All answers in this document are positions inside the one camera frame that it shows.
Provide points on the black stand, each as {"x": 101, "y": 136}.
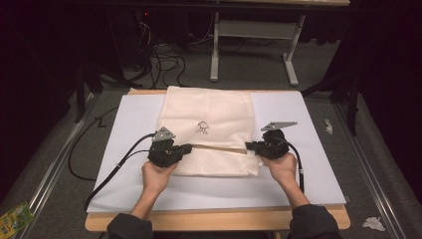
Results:
{"x": 79, "y": 93}
{"x": 353, "y": 109}

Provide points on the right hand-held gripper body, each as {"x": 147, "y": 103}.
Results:
{"x": 273, "y": 146}

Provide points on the cream cloth bag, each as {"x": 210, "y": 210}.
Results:
{"x": 212, "y": 106}

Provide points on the aluminium floor rail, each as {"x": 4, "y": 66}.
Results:
{"x": 371, "y": 186}
{"x": 56, "y": 166}

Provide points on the green snack packet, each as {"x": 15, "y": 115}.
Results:
{"x": 15, "y": 220}

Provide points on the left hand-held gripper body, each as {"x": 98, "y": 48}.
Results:
{"x": 162, "y": 154}

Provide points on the white metal desk frame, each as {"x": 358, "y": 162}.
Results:
{"x": 214, "y": 49}

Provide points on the white board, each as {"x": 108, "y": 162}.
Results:
{"x": 132, "y": 116}

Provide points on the person's right hand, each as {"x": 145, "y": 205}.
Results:
{"x": 283, "y": 169}

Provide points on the person's left hand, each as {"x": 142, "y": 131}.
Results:
{"x": 156, "y": 179}

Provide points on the crumpled white tissue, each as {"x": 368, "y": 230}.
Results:
{"x": 374, "y": 224}
{"x": 328, "y": 126}

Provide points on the wooden table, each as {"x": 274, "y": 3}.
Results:
{"x": 215, "y": 220}

